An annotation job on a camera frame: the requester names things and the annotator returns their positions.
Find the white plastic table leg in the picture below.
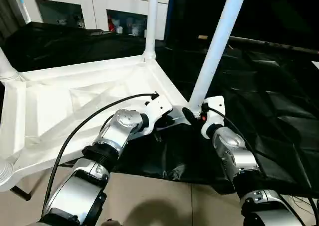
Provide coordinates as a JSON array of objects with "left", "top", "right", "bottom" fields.
[
  {"left": 0, "top": 47, "right": 20, "bottom": 82},
  {"left": 0, "top": 159, "right": 14, "bottom": 187},
  {"left": 144, "top": 0, "right": 160, "bottom": 61},
  {"left": 188, "top": 0, "right": 249, "bottom": 110}
]

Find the white plastic table top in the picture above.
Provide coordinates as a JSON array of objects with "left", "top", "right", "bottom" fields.
[{"left": 0, "top": 54, "right": 197, "bottom": 193}]

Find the black work mat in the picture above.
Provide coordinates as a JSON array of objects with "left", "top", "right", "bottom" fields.
[{"left": 0, "top": 22, "right": 319, "bottom": 197}]

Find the dark metal rod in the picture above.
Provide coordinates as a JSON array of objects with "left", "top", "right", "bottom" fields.
[{"left": 199, "top": 34, "right": 319, "bottom": 55}]

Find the dark robot foot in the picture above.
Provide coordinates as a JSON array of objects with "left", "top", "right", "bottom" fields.
[{"left": 100, "top": 219, "right": 123, "bottom": 226}]

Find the dark grey curtain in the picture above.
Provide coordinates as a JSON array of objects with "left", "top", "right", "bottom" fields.
[{"left": 0, "top": 0, "right": 23, "bottom": 32}]

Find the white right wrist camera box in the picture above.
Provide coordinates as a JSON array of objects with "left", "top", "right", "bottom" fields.
[{"left": 199, "top": 96, "right": 225, "bottom": 139}]

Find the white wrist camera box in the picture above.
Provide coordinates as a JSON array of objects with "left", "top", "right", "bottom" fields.
[
  {"left": 199, "top": 96, "right": 225, "bottom": 139},
  {"left": 142, "top": 94, "right": 174, "bottom": 136}
]

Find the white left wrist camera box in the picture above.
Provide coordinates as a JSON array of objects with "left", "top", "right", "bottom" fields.
[{"left": 142, "top": 94, "right": 174, "bottom": 136}]

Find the grey metal frame leg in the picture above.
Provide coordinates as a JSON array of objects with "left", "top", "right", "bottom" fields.
[{"left": 10, "top": 185, "right": 31, "bottom": 201}]

